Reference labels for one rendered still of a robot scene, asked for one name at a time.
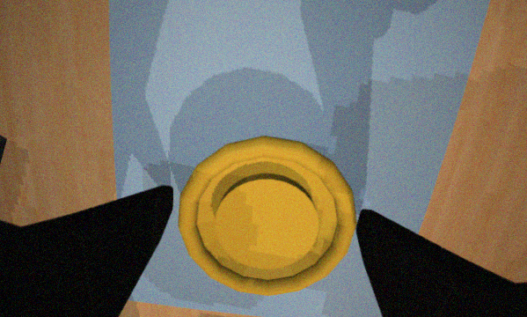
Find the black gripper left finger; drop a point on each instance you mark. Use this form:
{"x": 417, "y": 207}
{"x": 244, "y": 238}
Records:
{"x": 84, "y": 264}

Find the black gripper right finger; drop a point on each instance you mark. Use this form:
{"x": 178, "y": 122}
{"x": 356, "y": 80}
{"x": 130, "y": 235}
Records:
{"x": 414, "y": 277}

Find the golden yellow plate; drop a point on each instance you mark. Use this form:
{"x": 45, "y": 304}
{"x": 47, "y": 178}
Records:
{"x": 267, "y": 215}

